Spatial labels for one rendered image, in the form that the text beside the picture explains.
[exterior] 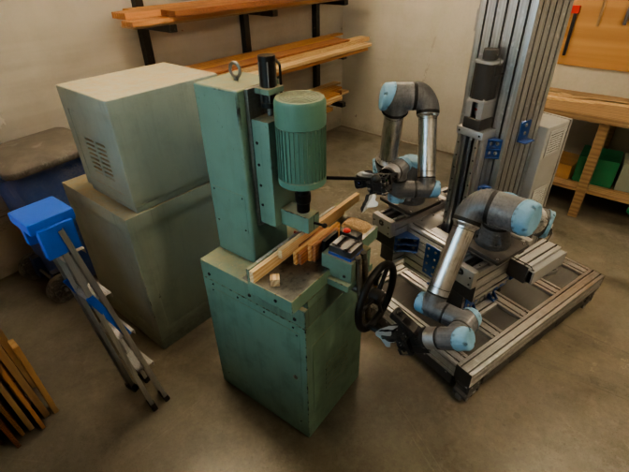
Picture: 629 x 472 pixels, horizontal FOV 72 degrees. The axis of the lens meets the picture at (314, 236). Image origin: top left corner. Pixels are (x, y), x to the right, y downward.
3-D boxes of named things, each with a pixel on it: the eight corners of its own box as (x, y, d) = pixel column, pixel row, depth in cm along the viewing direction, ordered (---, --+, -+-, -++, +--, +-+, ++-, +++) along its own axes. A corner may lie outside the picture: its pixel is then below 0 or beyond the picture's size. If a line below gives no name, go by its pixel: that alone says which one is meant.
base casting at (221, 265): (304, 331, 163) (303, 313, 158) (201, 275, 191) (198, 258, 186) (365, 271, 192) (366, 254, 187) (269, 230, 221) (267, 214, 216)
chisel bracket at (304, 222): (309, 238, 166) (308, 218, 161) (281, 227, 173) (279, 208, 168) (320, 228, 171) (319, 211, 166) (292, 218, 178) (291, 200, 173)
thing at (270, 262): (254, 284, 157) (253, 272, 154) (250, 281, 158) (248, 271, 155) (344, 213, 196) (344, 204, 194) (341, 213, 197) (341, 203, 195)
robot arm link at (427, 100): (438, 84, 187) (435, 198, 192) (413, 85, 188) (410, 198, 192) (446, 78, 176) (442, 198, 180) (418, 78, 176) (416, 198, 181)
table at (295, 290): (314, 327, 146) (313, 314, 143) (248, 292, 161) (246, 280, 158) (397, 243, 186) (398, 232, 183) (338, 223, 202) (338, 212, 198)
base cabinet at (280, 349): (309, 439, 201) (305, 331, 162) (223, 379, 230) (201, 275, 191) (359, 376, 231) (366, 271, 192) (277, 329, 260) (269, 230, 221)
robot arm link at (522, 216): (522, 201, 183) (492, 187, 138) (561, 213, 174) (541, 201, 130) (512, 228, 185) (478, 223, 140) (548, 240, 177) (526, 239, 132)
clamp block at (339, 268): (350, 285, 160) (351, 265, 155) (320, 272, 166) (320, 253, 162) (370, 265, 170) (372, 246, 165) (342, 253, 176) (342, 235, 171)
